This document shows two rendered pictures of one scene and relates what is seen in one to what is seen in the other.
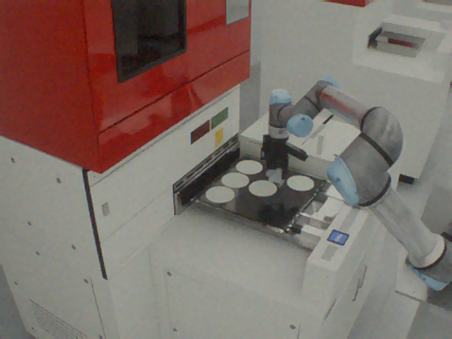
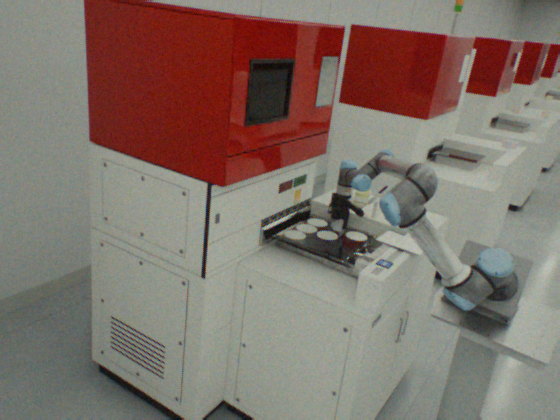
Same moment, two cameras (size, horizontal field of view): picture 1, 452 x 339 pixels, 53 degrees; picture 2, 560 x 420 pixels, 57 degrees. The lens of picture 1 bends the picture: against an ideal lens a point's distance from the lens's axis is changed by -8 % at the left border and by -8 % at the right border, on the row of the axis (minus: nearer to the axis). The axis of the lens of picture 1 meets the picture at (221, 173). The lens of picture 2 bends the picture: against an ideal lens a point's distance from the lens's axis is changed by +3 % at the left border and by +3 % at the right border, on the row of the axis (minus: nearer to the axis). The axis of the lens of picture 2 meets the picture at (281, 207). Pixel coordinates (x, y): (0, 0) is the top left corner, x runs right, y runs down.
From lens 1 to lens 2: 71 cm
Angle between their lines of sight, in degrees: 11
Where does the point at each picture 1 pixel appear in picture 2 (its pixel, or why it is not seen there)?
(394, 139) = (430, 180)
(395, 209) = (428, 233)
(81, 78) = (223, 114)
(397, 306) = (441, 382)
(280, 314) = (336, 318)
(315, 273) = (366, 283)
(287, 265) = (343, 286)
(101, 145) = (227, 165)
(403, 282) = (438, 310)
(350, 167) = (396, 196)
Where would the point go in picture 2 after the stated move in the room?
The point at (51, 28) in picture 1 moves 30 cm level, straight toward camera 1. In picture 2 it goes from (205, 77) to (224, 92)
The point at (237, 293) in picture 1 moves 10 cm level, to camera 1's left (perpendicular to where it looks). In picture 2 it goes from (303, 300) to (279, 297)
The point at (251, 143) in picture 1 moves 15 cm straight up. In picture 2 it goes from (320, 207) to (324, 179)
